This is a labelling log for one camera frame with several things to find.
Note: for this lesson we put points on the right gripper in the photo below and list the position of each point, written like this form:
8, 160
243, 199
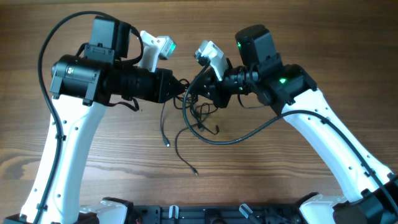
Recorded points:
214, 89

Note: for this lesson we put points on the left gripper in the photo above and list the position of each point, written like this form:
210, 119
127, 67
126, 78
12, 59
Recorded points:
162, 79

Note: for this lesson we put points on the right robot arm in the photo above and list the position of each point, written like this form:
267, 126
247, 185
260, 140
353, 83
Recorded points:
369, 188

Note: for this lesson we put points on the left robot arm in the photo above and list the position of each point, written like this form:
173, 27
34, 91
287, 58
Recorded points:
118, 60

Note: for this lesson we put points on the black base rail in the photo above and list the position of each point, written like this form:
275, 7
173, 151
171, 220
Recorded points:
245, 213

